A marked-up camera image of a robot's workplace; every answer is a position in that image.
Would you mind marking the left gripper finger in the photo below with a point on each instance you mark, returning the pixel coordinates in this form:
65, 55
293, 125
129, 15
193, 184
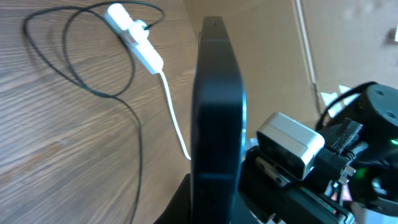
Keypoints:
178, 209

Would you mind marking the white power strip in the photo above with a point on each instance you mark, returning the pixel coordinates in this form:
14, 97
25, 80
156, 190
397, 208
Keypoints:
119, 19

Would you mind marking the blue Galaxy smartphone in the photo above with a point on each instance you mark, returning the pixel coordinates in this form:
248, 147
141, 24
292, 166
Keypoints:
218, 125

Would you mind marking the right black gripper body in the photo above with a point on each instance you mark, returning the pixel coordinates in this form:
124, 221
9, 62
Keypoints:
293, 203

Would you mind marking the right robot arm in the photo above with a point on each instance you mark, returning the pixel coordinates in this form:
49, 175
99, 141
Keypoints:
360, 153

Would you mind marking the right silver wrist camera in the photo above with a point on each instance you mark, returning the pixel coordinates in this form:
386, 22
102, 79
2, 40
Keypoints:
289, 144

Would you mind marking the white charger plug adapter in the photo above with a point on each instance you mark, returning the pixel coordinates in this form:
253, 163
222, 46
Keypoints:
138, 31

